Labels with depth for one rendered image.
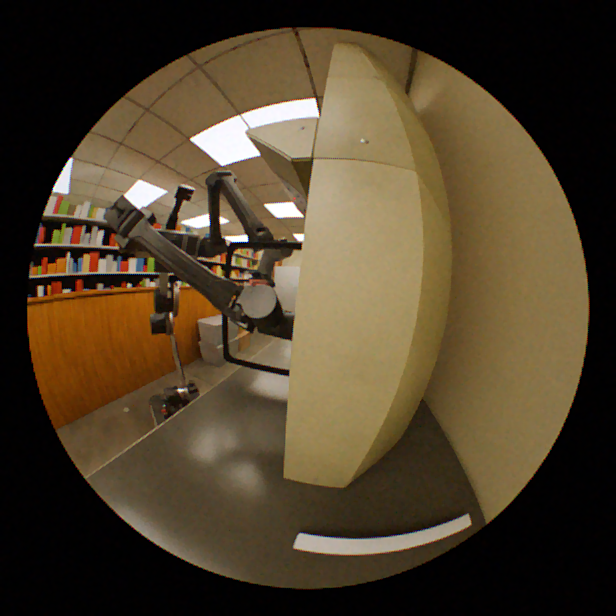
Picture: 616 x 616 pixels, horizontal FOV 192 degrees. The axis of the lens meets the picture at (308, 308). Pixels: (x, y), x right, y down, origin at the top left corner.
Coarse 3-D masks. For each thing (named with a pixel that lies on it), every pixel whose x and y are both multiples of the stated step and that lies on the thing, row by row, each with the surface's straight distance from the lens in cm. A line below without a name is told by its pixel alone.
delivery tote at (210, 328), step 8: (200, 320) 260; (208, 320) 260; (216, 320) 260; (200, 328) 260; (208, 328) 247; (216, 328) 237; (200, 336) 267; (208, 336) 253; (216, 336) 241; (216, 344) 247
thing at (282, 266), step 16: (240, 256) 53; (256, 256) 50; (272, 256) 49; (288, 256) 47; (240, 272) 52; (256, 272) 50; (272, 272) 48; (288, 272) 47; (272, 288) 48; (288, 288) 46; (288, 304) 47; (240, 336) 55; (256, 336) 52; (272, 336) 50; (240, 352) 57; (256, 352) 54; (272, 352) 52; (288, 352) 50; (288, 368) 53
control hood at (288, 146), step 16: (256, 128) 30; (272, 128) 28; (288, 128) 26; (304, 128) 25; (256, 144) 30; (272, 144) 24; (288, 144) 23; (304, 144) 22; (272, 160) 29; (288, 160) 22; (304, 160) 21; (288, 176) 28; (304, 176) 23; (304, 192) 27
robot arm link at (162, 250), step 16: (144, 208) 51; (144, 224) 46; (128, 240) 47; (144, 240) 44; (160, 240) 42; (160, 256) 40; (176, 256) 39; (176, 272) 38; (192, 272) 36; (208, 272) 36; (208, 288) 35; (224, 288) 35; (240, 288) 35; (224, 304) 34; (240, 320) 34
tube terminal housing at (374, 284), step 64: (320, 128) 25; (384, 128) 26; (320, 192) 17; (384, 192) 18; (320, 256) 15; (384, 256) 15; (448, 256) 32; (320, 320) 15; (384, 320) 15; (320, 384) 17; (384, 384) 17; (320, 448) 24; (384, 448) 36
